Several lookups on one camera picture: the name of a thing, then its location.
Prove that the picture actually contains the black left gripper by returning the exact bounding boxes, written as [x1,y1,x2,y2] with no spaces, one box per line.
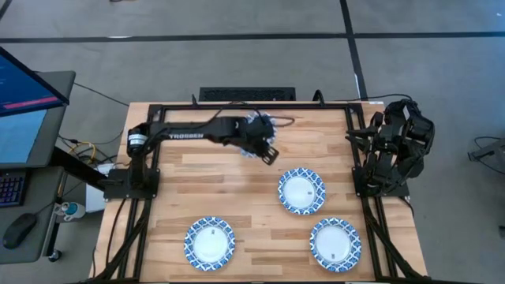
[235,115,280,166]

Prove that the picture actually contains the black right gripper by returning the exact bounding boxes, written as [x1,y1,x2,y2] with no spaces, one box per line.
[345,112,396,158]

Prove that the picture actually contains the black floor vent grille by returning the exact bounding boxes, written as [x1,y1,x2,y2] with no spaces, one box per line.
[199,87,297,103]

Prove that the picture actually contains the white box under table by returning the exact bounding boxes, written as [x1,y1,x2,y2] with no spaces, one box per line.
[85,163,115,214]

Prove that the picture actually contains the black desk support bar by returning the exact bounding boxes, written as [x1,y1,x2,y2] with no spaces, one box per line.
[50,146,108,191]

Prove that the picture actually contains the white bottle blue cap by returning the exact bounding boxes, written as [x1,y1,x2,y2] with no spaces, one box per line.
[54,200,86,221]

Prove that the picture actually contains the grey computer desk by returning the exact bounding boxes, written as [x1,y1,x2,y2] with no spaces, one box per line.
[0,165,66,265]

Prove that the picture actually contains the grey framed computer monitor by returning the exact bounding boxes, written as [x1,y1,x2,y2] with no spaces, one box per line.
[0,70,77,170]

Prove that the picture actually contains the dark tilted computer monitor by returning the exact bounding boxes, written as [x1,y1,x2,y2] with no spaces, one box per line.
[0,46,71,118]

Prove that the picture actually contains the black computer keyboard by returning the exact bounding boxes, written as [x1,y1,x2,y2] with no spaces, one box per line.
[0,169,28,208]

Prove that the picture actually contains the black computer mouse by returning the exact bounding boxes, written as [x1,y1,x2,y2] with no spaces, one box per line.
[1,213,38,251]

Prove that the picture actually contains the black aluminium table frame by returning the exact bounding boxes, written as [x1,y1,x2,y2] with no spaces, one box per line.
[90,103,431,284]

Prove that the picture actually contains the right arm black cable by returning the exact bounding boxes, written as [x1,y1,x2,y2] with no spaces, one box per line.
[313,89,413,106]

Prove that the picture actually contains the yellow cable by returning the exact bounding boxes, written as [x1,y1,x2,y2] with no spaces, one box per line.
[69,140,98,163]

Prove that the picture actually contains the thin black floor cable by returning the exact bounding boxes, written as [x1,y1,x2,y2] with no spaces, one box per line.
[73,81,131,107]

